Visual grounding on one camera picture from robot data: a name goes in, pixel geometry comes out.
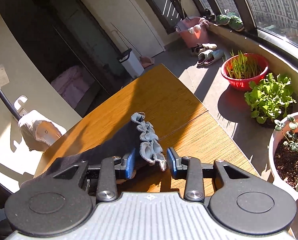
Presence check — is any white trash bin black lid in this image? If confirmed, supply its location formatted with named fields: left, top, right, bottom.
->
left=118, top=48, right=144, bottom=79

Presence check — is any white red slipper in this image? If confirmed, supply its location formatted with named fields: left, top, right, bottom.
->
left=197, top=49, right=213, bottom=66

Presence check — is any white slipper pair far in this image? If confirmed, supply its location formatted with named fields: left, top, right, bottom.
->
left=191, top=43, right=217, bottom=56

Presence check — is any dark grey sock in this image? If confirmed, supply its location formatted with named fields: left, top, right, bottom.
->
left=20, top=112, right=167, bottom=188

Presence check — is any pink dustpan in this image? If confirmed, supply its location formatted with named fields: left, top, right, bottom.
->
left=139, top=56, right=154, bottom=69

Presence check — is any white upright vacuum cleaner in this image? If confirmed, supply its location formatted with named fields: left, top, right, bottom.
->
left=0, top=88, right=31, bottom=124

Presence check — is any green knitted shoe far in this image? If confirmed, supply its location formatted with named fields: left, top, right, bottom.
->
left=216, top=14, right=230, bottom=25

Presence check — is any green leafy vegetable plant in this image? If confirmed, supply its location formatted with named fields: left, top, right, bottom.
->
left=244, top=73, right=296, bottom=127

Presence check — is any white flower pot with soil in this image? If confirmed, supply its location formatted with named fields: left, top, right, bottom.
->
left=268, top=112, right=298, bottom=200

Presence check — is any white paper tag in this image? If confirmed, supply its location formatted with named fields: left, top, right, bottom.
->
left=0, top=64, right=9, bottom=88

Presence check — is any green knitted shoe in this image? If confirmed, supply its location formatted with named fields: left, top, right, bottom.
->
left=216, top=14, right=230, bottom=25
left=229, top=15, right=244, bottom=31

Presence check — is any red basin with grass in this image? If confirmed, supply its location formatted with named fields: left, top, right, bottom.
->
left=221, top=50, right=269, bottom=92

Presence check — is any pink laundry bucket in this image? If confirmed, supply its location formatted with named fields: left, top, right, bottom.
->
left=175, top=16, right=209, bottom=48

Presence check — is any green knitted shoe near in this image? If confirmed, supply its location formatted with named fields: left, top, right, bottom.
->
left=229, top=15, right=244, bottom=31

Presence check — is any pink bed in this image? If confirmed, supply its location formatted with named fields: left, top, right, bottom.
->
left=51, top=65, right=95, bottom=108

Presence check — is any light blue slipper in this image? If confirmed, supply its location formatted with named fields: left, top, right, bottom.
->
left=204, top=49, right=224, bottom=66

